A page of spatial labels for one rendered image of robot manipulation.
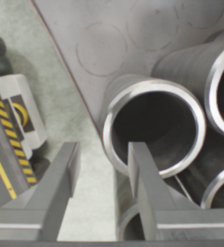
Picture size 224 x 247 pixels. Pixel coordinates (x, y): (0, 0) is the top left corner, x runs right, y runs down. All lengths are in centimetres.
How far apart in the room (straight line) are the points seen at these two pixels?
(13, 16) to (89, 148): 58
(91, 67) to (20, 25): 41
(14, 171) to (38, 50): 45
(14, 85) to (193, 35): 54
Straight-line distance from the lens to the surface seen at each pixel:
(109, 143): 21
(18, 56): 80
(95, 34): 48
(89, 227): 107
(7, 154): 52
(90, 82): 47
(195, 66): 26
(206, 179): 28
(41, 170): 74
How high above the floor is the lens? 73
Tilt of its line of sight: 73 degrees down
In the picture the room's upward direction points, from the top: 177 degrees clockwise
